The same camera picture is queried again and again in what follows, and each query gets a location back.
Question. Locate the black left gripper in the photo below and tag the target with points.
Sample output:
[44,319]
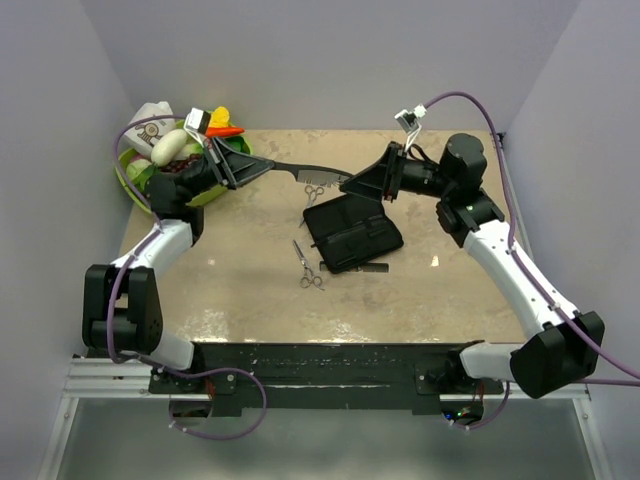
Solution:
[232,167]

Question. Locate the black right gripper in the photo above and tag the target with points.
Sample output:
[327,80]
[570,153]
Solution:
[381,179]

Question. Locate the black zip tool case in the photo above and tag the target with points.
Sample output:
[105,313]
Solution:
[350,231]

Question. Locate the black tail comb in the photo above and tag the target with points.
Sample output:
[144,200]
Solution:
[313,174]

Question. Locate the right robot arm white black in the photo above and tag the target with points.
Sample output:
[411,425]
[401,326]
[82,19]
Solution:
[561,341]

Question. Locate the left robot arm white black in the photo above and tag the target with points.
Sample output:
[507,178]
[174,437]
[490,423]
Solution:
[122,313]

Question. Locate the silver straight hair scissors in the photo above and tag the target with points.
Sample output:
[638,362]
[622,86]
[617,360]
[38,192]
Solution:
[312,192]

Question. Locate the orange toy carrot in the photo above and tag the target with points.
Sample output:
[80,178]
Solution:
[222,132]

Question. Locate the yellow toy pepper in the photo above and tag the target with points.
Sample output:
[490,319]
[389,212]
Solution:
[220,118]

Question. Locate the purple toy grapes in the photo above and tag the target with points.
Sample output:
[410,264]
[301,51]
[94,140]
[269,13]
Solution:
[176,166]

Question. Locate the white toy radish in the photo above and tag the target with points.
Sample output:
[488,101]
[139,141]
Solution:
[168,147]

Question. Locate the black flat comb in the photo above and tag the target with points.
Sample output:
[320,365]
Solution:
[374,267]

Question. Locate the green toy leafy vegetable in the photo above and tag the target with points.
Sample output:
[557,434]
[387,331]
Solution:
[139,171]

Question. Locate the white paper bag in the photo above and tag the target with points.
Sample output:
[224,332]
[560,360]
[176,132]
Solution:
[158,120]

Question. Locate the silver thinning scissors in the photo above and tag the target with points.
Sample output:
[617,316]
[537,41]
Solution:
[309,277]

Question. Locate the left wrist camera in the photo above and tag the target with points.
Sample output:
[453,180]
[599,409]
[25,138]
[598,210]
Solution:
[196,123]

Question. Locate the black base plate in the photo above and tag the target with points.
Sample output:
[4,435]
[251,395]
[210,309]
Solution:
[420,378]

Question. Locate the aluminium frame rail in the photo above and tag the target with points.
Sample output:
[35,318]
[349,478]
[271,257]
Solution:
[90,379]

